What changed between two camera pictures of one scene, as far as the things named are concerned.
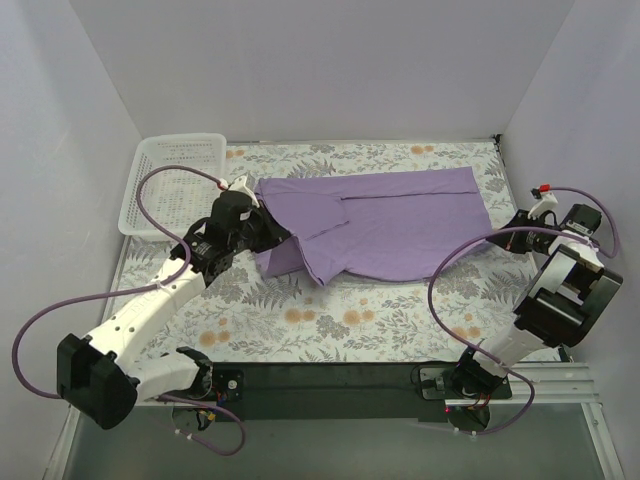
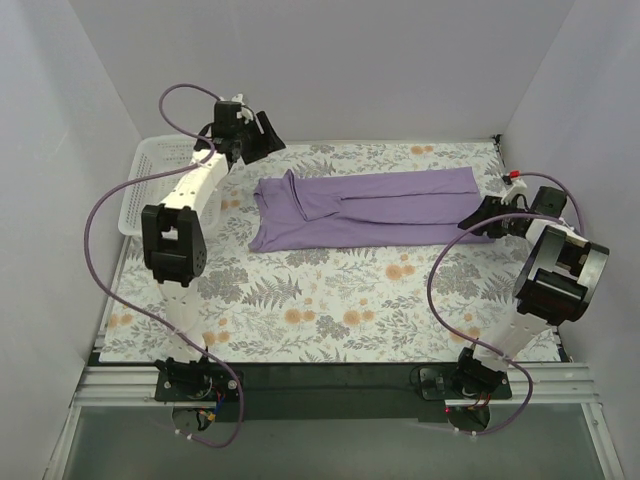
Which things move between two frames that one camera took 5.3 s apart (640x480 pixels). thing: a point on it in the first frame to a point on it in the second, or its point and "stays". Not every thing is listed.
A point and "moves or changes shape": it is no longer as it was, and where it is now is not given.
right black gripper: [511, 234] to [495, 218]
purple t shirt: [385, 226] moves or changes shape
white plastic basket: [175, 200] stays
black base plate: [287, 391] stays
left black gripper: [270, 232] to [255, 145]
